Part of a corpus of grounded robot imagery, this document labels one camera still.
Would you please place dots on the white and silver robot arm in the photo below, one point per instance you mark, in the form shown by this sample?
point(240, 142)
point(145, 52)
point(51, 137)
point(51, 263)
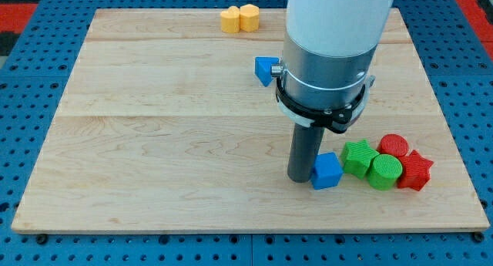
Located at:
point(328, 48)

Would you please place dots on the yellow heart block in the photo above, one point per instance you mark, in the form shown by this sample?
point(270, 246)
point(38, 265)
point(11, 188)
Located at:
point(230, 20)

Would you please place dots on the green cylinder block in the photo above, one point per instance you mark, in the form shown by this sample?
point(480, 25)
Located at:
point(384, 172)

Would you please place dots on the blue cube block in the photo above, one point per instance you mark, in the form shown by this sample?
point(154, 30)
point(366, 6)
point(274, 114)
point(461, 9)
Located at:
point(326, 171)

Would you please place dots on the yellow hexagon block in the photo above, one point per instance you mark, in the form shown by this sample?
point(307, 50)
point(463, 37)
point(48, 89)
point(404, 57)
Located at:
point(249, 18)

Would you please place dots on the red star block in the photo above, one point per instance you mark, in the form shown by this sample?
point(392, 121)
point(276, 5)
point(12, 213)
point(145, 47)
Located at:
point(416, 171)

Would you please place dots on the wooden board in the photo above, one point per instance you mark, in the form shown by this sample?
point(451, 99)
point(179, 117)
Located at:
point(163, 128)

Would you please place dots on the blue triangular block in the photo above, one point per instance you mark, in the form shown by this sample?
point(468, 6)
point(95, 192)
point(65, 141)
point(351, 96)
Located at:
point(262, 69)

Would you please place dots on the red cylinder block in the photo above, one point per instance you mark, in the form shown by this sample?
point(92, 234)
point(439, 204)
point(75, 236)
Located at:
point(393, 144)

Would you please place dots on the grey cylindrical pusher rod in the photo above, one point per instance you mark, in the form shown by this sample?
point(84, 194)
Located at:
point(304, 149)

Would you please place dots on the green star block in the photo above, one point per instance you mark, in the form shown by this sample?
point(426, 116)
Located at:
point(356, 158)

